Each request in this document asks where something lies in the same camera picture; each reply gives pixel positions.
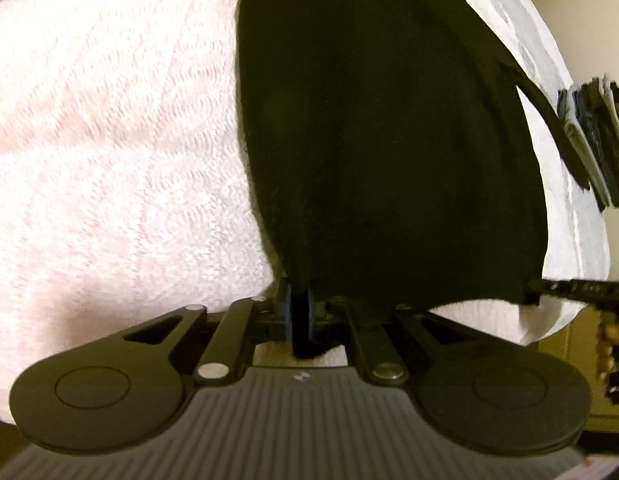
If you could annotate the light grey folded garment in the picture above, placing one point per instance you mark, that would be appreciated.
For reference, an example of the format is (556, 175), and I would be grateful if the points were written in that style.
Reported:
(567, 111)

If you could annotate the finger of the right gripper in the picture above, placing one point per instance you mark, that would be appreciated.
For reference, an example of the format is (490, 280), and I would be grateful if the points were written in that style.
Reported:
(586, 291)

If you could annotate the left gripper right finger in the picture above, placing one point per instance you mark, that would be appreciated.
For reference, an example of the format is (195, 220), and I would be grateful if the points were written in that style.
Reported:
(320, 328)

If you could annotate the striped bed cover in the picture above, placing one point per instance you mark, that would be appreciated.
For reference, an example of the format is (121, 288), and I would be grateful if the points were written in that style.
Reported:
(125, 185)

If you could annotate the person's right hand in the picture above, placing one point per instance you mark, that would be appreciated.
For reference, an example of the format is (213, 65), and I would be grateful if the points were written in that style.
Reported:
(607, 340)

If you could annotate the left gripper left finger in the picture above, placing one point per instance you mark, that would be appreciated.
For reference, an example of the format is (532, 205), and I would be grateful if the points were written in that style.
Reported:
(289, 294)

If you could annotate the black knit sweater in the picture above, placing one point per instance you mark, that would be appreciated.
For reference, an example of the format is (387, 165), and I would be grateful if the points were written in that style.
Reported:
(390, 153)

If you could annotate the dark folded jeans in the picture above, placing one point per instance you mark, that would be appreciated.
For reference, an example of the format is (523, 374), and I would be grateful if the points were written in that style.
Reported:
(601, 131)

